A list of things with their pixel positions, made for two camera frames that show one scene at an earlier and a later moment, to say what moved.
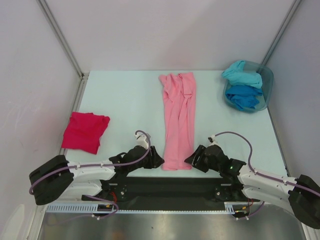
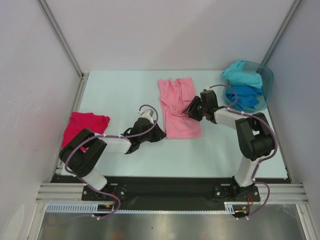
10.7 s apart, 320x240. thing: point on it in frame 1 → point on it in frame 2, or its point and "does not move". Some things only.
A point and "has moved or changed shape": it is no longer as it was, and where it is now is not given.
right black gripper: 200,157 → 196,107
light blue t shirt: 236,76 does not move
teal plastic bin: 249,86 does not move
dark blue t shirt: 245,96 does not move
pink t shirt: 179,92 has moved or changed shape
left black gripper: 154,159 → 159,134
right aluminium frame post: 280,31 does not move
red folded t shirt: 83,131 does not move
